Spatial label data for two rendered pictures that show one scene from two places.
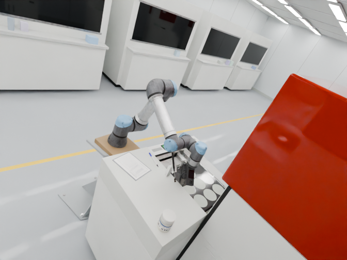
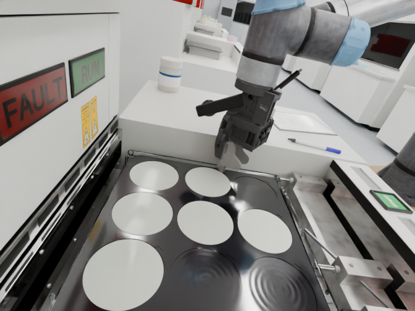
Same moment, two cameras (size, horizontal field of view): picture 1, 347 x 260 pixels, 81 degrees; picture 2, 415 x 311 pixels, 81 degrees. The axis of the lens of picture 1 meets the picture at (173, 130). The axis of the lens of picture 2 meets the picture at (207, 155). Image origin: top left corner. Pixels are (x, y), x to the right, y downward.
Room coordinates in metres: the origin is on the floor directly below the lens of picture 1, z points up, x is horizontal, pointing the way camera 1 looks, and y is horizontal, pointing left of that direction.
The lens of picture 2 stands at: (1.34, -0.55, 1.21)
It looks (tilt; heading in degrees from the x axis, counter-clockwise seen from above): 30 degrees down; 136
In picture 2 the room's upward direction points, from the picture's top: 14 degrees clockwise
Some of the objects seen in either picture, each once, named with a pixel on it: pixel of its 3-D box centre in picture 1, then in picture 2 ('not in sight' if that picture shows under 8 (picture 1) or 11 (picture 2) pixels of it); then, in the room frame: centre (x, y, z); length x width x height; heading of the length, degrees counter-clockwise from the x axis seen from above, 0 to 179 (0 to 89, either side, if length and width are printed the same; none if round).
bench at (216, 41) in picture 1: (209, 54); not in sight; (6.64, -0.10, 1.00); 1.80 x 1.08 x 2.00; 144
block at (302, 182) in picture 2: not in sight; (307, 182); (1.14, 0.00, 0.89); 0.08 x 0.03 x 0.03; 54
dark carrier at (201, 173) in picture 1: (199, 183); (205, 221); (1.13, -0.32, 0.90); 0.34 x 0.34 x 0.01; 54
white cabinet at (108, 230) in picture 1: (161, 216); not in sight; (1.13, -0.19, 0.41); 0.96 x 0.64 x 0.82; 144
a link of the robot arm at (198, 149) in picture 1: (198, 150); (274, 24); (1.04, -0.19, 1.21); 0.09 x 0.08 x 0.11; 54
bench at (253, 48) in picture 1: (242, 61); not in sight; (8.41, -1.41, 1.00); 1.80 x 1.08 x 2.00; 144
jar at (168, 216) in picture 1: (166, 221); (170, 74); (0.66, -0.14, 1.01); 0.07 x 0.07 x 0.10
